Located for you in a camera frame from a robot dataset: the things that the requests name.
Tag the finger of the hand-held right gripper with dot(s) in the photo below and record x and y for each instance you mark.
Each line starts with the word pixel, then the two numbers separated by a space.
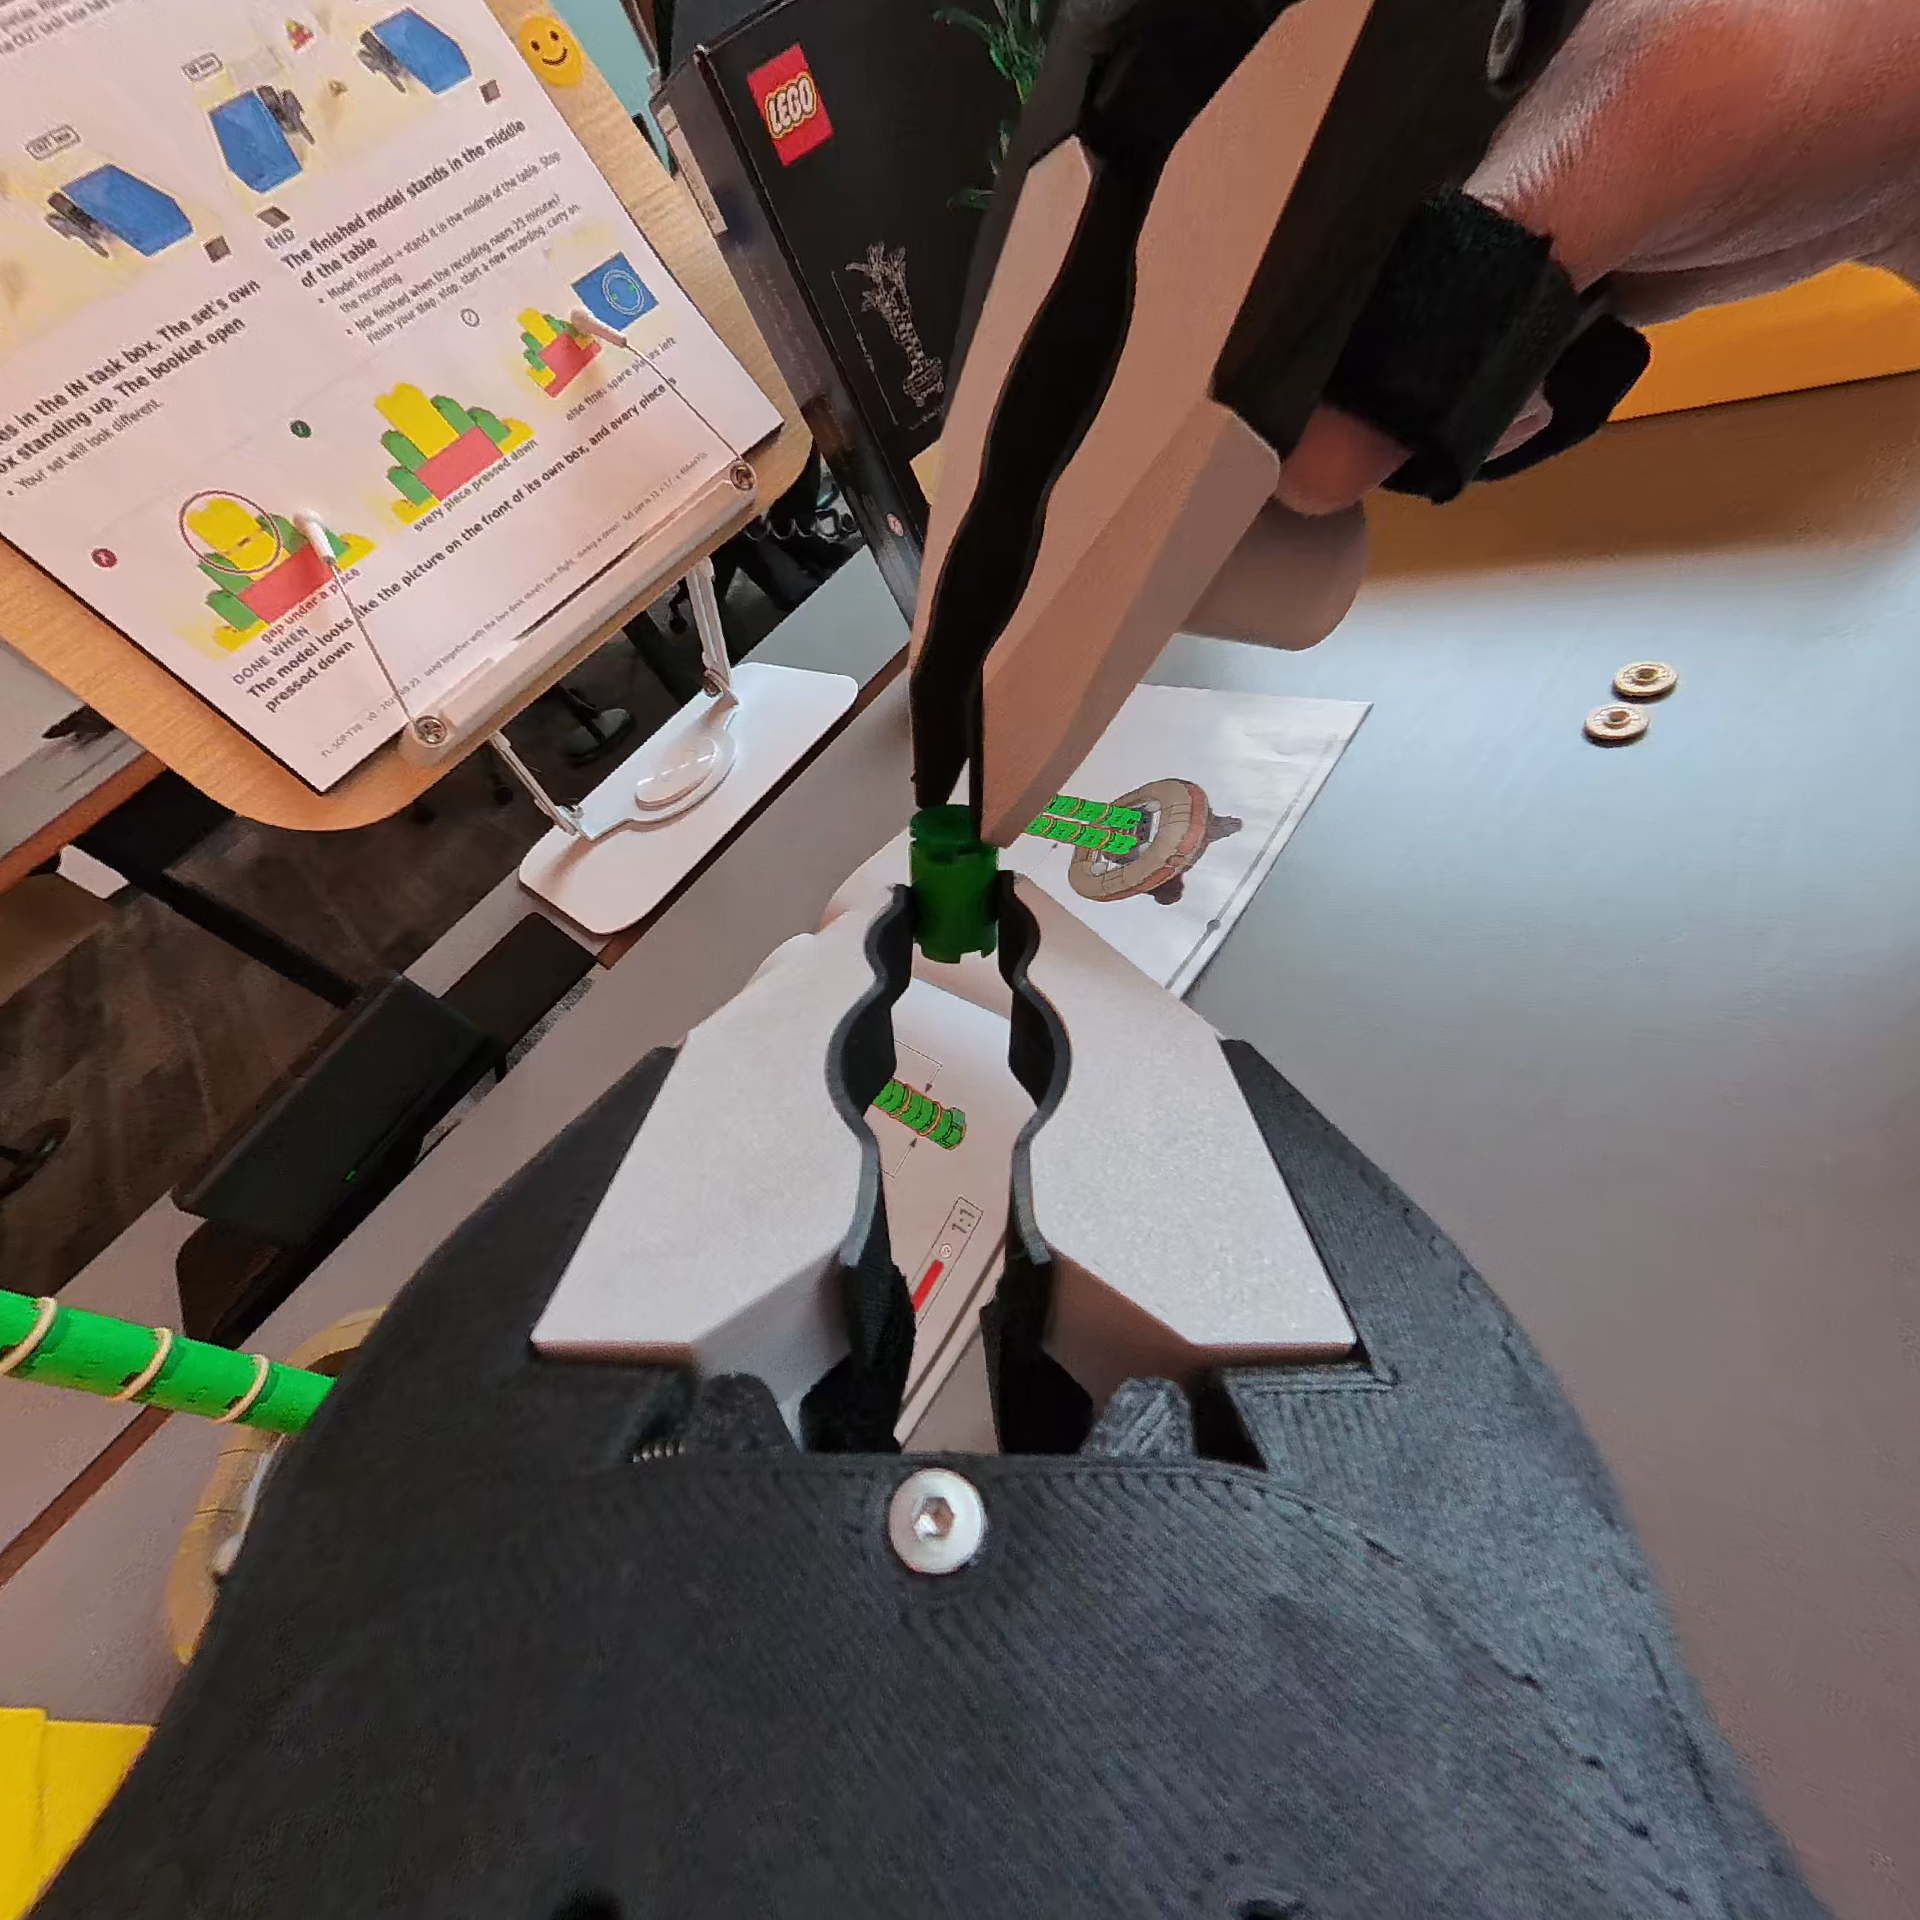
pixel 990 451
pixel 1140 527

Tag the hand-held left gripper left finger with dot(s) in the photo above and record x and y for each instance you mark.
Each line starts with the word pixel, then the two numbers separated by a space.
pixel 706 1201

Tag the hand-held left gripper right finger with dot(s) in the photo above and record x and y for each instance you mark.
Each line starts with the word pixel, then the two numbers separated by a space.
pixel 1185 1201

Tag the green round brick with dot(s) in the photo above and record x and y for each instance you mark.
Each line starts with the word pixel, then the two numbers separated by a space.
pixel 952 908

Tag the grey desk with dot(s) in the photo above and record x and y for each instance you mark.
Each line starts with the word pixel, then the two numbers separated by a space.
pixel 1574 1049

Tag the person's right hand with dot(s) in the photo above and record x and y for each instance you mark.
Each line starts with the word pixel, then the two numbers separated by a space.
pixel 1725 136

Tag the black bamboo set box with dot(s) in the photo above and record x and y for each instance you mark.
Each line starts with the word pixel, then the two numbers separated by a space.
pixel 840 271

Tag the open instruction booklet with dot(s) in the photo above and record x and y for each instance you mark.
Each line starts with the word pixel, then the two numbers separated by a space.
pixel 1275 782

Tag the white stand base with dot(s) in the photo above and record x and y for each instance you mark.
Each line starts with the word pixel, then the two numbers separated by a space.
pixel 677 848

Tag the black electronic box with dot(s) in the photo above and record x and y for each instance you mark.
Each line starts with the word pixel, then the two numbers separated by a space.
pixel 344 1110

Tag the yellow plastic bin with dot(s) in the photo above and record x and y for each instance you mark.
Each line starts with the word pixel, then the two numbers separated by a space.
pixel 1800 345
pixel 59 1815

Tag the green toy bamboo stalk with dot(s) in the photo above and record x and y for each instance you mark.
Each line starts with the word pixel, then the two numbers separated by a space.
pixel 180 1365

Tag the yellow smiley sticker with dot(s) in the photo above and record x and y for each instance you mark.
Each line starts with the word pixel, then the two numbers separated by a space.
pixel 552 50

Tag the tan toy brick pot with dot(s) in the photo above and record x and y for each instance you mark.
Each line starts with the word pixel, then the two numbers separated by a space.
pixel 204 1559

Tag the instruction sheet on stand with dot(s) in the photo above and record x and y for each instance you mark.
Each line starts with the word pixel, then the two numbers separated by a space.
pixel 151 705

